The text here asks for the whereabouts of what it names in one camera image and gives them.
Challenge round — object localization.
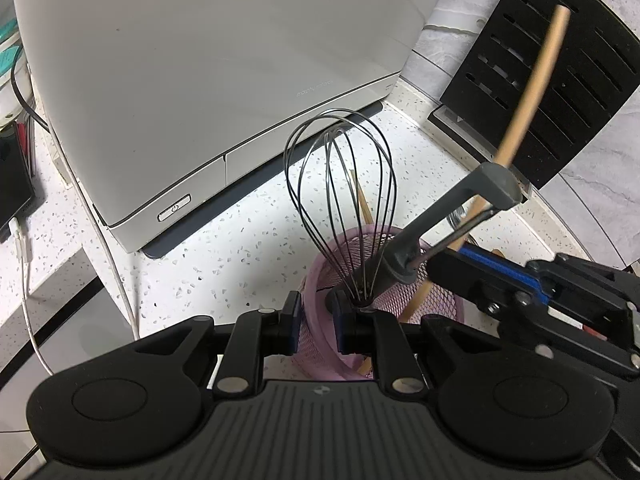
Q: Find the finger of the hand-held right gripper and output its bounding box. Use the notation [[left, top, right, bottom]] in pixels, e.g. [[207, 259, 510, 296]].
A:
[[457, 244, 549, 307], [426, 249, 551, 323]]

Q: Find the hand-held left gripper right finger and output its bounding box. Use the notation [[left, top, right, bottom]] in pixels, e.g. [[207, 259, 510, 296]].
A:
[[331, 290, 506, 395]]

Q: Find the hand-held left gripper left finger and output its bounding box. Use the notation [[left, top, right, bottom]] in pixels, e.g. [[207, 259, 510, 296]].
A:
[[130, 291, 303, 395]]

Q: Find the pink mesh cup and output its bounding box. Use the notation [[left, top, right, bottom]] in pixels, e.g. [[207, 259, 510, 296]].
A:
[[292, 225, 463, 383]]

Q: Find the steel wire whisk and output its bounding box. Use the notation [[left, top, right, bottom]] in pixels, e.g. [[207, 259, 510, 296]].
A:
[[284, 109, 399, 311]]

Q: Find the grey peeler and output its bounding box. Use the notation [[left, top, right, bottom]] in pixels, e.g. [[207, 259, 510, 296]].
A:
[[382, 161, 527, 287]]

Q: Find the wooden chopstick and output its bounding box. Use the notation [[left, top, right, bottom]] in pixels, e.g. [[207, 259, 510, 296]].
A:
[[348, 170, 374, 227], [357, 4, 572, 376]]

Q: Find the black slotted knife block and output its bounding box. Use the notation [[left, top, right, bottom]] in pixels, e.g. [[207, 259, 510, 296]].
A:
[[427, 0, 640, 192]]

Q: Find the white countertop appliance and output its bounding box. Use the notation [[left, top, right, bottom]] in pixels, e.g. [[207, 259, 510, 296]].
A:
[[10, 0, 458, 261]]

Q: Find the black smartphone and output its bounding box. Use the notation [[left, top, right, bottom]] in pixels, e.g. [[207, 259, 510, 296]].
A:
[[0, 122, 38, 243]]

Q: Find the thin white charging cable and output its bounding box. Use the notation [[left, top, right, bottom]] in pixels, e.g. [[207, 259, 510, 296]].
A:
[[9, 217, 56, 378]]

